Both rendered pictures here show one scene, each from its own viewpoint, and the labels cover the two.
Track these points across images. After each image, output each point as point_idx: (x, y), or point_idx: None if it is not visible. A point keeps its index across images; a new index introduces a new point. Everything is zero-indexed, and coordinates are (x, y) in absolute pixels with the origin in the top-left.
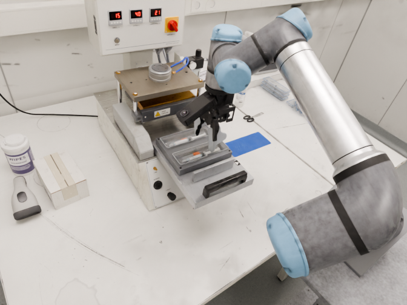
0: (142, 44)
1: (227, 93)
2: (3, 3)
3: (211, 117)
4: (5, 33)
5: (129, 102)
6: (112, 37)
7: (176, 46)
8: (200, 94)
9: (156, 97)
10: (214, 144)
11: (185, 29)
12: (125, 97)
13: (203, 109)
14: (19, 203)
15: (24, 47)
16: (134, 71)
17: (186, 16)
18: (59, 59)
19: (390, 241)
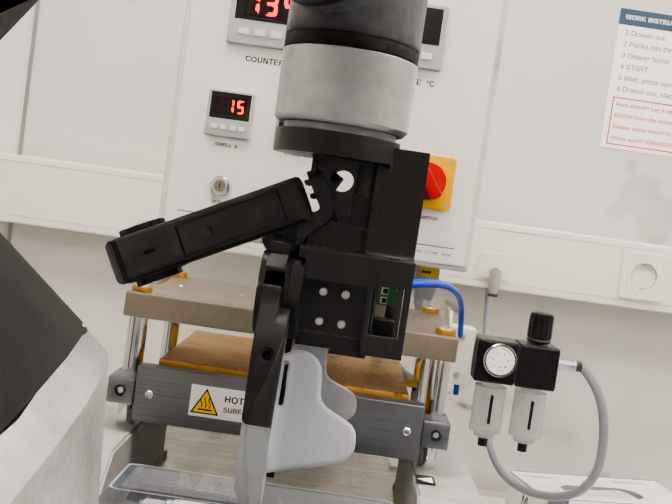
0: None
1: (352, 153)
2: (73, 160)
3: (259, 272)
4: (35, 219)
5: (224, 446)
6: (207, 174)
7: (559, 417)
8: (437, 397)
9: (219, 326)
10: (254, 456)
11: (600, 361)
12: (232, 436)
13: (224, 215)
14: None
15: (76, 279)
16: (235, 285)
17: (610, 316)
18: (152, 340)
19: None
